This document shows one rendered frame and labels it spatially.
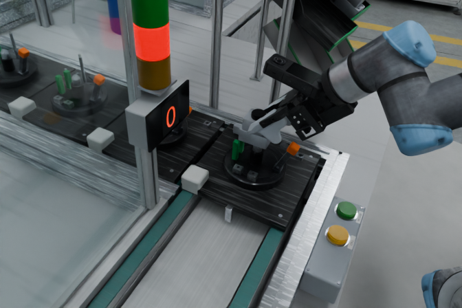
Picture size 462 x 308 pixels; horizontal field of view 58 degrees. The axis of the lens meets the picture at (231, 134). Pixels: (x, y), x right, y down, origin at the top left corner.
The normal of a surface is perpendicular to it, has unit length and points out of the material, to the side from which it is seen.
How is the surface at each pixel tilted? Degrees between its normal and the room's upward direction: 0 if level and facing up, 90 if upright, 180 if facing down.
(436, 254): 0
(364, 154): 0
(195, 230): 0
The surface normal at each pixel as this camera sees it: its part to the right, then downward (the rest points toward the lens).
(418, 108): -0.37, -0.17
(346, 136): 0.06, -0.77
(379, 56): -0.74, 0.00
